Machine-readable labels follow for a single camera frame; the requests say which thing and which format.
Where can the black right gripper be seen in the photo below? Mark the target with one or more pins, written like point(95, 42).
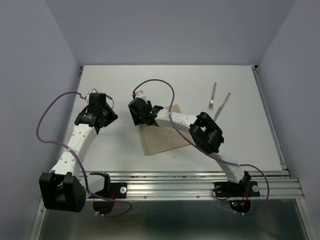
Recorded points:
point(137, 120)

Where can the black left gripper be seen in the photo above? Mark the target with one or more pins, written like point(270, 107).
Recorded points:
point(113, 116)

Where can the beige cloth napkin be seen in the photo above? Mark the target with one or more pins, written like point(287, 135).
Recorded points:
point(171, 133)

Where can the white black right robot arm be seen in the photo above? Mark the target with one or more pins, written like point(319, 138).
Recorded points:
point(206, 135)

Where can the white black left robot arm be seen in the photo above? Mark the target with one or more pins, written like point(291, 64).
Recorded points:
point(61, 188)

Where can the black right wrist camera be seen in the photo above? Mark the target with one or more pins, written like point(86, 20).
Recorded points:
point(139, 105)

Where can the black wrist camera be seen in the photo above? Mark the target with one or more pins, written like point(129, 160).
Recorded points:
point(139, 105)
point(97, 99)

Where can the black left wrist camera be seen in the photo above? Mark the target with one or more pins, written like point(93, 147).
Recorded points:
point(97, 99)

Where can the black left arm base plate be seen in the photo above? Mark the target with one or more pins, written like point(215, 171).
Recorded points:
point(118, 190)

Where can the pink handled fork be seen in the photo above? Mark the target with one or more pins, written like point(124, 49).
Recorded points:
point(211, 102)

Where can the pink handled knife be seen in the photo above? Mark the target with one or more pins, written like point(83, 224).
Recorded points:
point(221, 107)

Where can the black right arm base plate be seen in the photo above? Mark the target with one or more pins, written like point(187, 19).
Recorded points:
point(226, 189)

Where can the aluminium front mounting rail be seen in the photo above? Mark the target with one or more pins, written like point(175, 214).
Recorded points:
point(187, 185)

